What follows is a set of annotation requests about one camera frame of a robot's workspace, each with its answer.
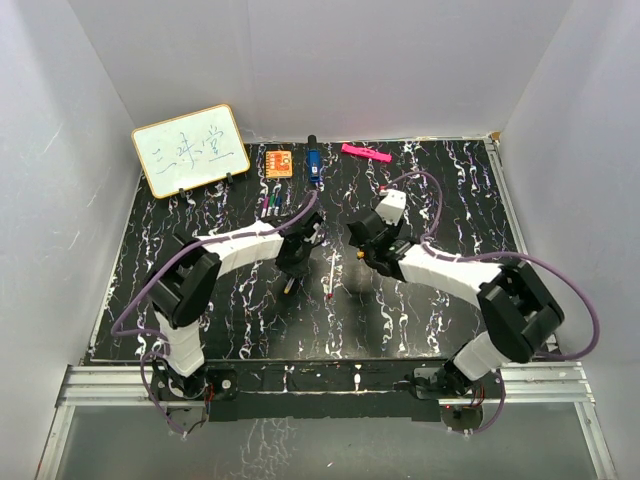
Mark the white pen red tip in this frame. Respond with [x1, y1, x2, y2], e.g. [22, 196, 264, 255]
[327, 250, 337, 299]

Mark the white pen purple tip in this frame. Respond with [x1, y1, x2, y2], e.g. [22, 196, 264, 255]
[260, 195, 270, 218]

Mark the white pen blue tip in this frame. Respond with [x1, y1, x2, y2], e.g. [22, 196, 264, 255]
[273, 196, 282, 216]

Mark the white pen green tip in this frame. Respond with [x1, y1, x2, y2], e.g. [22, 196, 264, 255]
[266, 194, 276, 216]

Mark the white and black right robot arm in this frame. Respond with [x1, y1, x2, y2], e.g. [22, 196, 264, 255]
[347, 210, 565, 399]

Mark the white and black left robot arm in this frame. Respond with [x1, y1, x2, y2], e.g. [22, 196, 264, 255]
[148, 209, 324, 399]

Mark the orange notebook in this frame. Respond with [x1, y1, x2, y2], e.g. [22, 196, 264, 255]
[265, 150, 293, 179]

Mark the pink plastic clip bar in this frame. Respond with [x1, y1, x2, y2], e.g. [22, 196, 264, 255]
[341, 143, 392, 164]

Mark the blue whiteboard eraser marker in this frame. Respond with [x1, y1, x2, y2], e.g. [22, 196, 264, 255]
[307, 135, 322, 184]

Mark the small wood-framed whiteboard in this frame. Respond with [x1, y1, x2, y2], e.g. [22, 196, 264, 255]
[131, 104, 251, 199]

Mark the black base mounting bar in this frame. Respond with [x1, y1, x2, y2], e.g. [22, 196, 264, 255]
[202, 357, 506, 424]

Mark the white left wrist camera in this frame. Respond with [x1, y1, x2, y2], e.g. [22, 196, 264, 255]
[304, 222, 322, 245]

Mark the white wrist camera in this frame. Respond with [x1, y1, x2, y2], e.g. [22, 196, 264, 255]
[304, 222, 322, 245]
[374, 189, 406, 226]

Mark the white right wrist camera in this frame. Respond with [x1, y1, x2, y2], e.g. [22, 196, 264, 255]
[374, 189, 406, 226]

